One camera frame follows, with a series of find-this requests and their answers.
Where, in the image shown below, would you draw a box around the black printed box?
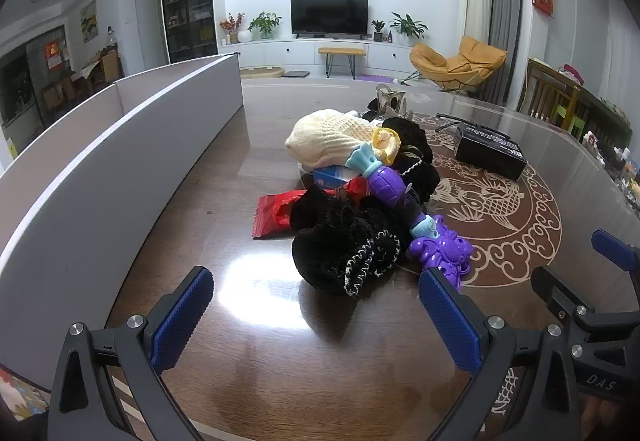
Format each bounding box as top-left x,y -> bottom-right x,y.
455,122 -> 528,180

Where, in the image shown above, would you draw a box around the white door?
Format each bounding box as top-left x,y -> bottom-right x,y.
134,0 -> 168,72

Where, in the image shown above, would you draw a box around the red flower bouquet vase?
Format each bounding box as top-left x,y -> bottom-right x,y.
219,12 -> 246,44

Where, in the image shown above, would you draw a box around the bow hair claw clip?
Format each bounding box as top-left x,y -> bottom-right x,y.
367,88 -> 413,119

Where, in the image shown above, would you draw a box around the yellow crochet piece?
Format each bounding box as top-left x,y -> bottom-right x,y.
371,128 -> 402,165

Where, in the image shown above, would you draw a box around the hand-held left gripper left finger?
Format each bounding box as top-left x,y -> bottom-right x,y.
47,265 -> 216,441

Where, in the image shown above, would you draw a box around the framed wall painting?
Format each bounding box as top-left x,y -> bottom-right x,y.
80,0 -> 98,44

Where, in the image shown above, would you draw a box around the bushy green potted plant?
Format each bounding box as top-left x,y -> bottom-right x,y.
248,12 -> 282,40

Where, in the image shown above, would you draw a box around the blue and white carton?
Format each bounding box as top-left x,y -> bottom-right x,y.
312,164 -> 368,189

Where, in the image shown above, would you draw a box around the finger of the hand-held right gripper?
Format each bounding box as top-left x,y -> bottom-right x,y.
591,229 -> 640,274
531,265 -> 640,366

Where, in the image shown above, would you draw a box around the broad leaf potted plant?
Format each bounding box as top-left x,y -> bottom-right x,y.
389,13 -> 428,46

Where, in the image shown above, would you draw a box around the cream knitted hat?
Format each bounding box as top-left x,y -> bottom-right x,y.
285,109 -> 381,170

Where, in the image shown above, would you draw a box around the wooden bench black legs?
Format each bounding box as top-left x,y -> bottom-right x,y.
318,47 -> 367,79

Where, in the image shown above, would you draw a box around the black knitted hat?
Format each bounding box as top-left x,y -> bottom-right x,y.
291,186 -> 416,297
382,117 -> 441,202

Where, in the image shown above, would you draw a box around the colourful printed mat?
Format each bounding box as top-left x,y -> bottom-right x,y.
0,366 -> 51,422

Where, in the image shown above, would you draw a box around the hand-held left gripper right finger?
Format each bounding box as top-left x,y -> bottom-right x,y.
418,267 -> 583,441

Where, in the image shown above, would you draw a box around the flat screen television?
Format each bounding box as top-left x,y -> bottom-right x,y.
290,0 -> 370,40

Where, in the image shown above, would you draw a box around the brown patterned glass desktop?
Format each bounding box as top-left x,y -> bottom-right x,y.
102,81 -> 640,441

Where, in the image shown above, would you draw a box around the orange lounge chair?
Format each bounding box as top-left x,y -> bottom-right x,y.
409,36 -> 508,94

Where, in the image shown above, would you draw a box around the white television cabinet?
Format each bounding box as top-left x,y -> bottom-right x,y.
218,39 -> 426,79

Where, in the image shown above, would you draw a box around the beige floor mat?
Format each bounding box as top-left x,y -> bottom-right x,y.
240,66 -> 285,79

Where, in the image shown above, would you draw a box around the black framed glasses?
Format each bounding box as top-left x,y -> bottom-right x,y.
435,112 -> 511,139

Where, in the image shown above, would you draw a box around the standing air conditioner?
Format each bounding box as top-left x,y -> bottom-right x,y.
459,0 -> 495,54

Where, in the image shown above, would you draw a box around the red foil packet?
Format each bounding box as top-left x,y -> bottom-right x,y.
252,189 -> 371,239

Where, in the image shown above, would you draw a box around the red paper poster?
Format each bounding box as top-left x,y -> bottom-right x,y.
46,41 -> 68,72

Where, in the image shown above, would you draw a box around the purple and teal toy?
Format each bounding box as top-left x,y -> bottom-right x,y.
345,144 -> 473,292

